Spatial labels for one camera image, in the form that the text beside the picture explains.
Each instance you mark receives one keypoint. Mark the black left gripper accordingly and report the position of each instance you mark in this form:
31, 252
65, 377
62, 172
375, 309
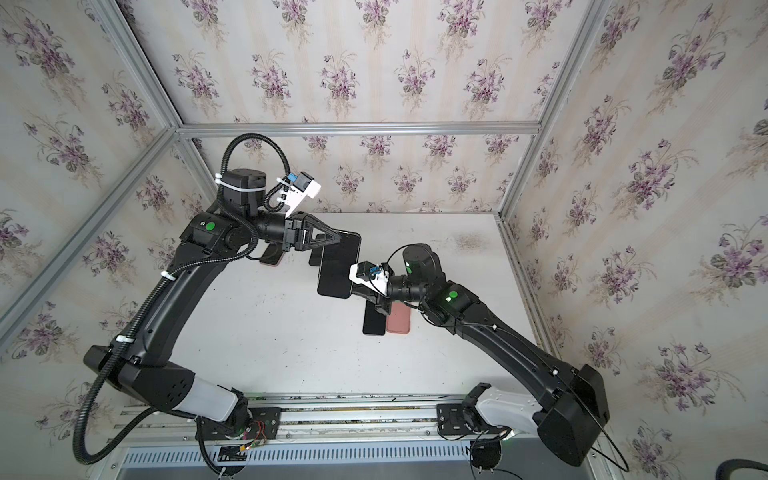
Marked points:
300, 231

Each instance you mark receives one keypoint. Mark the pink phone case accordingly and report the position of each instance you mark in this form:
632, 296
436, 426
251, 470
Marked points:
399, 319

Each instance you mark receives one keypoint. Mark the black pad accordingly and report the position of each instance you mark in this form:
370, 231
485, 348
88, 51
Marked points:
335, 264

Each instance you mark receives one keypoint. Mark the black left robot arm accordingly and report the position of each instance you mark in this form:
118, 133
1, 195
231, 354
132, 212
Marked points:
137, 361

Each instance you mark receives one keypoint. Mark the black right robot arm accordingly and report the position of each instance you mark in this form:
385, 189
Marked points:
567, 407

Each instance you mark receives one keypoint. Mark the black phone pink edge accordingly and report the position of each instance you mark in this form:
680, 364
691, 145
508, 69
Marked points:
272, 254

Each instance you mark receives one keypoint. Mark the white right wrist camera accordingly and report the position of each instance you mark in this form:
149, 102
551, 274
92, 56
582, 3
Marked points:
373, 276

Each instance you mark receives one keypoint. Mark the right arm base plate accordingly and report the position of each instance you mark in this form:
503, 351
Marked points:
451, 422

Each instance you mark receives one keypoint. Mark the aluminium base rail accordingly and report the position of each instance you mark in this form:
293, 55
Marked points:
329, 418

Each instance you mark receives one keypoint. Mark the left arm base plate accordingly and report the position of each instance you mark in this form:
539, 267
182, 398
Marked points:
260, 423

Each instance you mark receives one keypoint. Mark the aluminium frame top bar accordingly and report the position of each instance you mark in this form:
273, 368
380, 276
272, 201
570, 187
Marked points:
336, 129

